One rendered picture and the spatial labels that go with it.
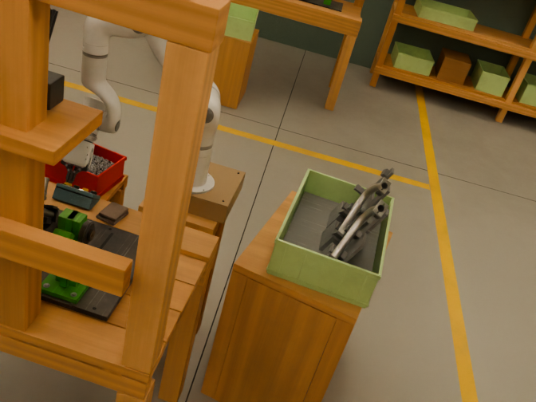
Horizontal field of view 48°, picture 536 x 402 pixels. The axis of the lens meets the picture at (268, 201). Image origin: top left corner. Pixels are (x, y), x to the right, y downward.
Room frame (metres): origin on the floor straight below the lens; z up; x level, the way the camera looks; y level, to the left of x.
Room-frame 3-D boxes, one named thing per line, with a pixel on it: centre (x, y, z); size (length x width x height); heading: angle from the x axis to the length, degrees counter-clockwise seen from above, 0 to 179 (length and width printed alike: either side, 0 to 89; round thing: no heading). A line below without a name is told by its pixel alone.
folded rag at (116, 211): (1.77, 0.54, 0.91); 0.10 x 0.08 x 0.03; 166
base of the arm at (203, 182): (2.10, 0.33, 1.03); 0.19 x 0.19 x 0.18
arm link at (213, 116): (2.07, 0.33, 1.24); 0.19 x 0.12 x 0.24; 13
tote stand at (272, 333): (2.10, -0.27, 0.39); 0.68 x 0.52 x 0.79; 166
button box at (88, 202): (1.81, 0.70, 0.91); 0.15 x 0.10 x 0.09; 86
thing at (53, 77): (1.29, 0.64, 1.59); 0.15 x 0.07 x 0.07; 86
